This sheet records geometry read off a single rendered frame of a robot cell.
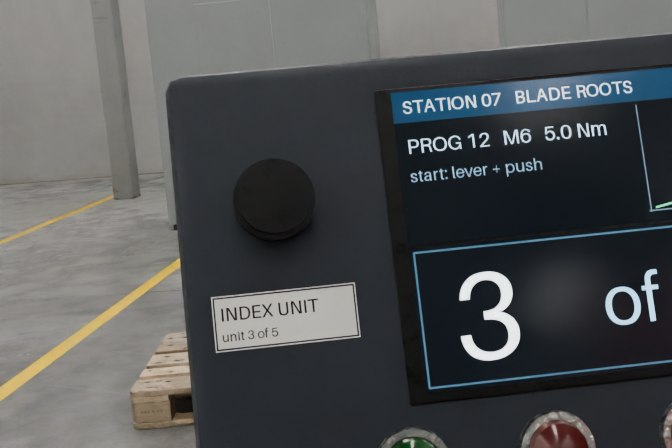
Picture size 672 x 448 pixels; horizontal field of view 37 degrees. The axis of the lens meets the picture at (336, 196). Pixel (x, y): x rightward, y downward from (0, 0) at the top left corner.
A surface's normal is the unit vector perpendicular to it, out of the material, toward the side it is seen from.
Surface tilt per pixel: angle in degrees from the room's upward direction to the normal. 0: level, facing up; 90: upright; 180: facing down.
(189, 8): 90
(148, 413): 90
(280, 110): 75
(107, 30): 90
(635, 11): 90
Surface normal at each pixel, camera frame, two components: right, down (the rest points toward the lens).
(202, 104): 0.06, -0.14
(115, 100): -0.13, 0.14
